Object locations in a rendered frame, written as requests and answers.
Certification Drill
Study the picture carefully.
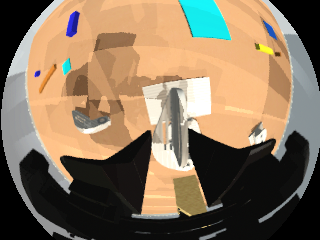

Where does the blue rectangular bar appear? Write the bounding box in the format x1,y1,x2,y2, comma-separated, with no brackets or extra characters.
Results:
67,11,80,37

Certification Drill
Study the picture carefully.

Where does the small cyan square block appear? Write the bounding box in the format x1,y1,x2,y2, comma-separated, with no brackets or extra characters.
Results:
63,59,72,75

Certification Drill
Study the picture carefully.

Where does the cyan flat rectangular plate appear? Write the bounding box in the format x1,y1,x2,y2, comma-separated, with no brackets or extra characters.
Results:
179,0,232,41

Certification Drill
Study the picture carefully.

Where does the orange long thin bar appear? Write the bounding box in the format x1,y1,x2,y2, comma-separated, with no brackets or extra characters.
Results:
39,64,57,93

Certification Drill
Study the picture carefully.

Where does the yellow rectangular bar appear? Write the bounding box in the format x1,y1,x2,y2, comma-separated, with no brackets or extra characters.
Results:
256,43,273,55

